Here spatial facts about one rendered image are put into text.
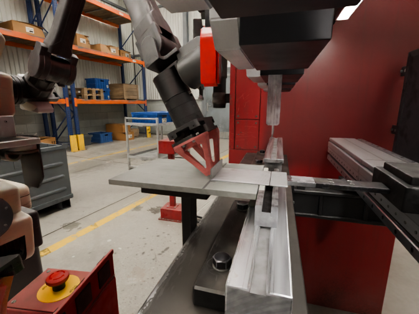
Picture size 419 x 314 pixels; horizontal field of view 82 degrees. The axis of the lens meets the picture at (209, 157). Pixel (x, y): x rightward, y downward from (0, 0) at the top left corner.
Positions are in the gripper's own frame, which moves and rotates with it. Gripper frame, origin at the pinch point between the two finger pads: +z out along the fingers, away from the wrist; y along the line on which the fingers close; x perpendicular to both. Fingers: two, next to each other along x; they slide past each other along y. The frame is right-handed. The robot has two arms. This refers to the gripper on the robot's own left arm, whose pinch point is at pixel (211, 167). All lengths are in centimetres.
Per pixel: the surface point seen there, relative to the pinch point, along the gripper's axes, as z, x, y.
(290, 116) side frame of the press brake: 1, -18, 85
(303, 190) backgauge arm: 24.7, -11.0, 41.9
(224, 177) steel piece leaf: 2.3, -2.2, -2.4
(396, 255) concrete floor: 136, -45, 155
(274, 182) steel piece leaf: 6.4, -10.0, -3.1
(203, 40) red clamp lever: -14.9, -11.8, -16.3
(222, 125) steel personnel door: -37, 176, 727
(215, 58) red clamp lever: -12.5, -12.1, -16.2
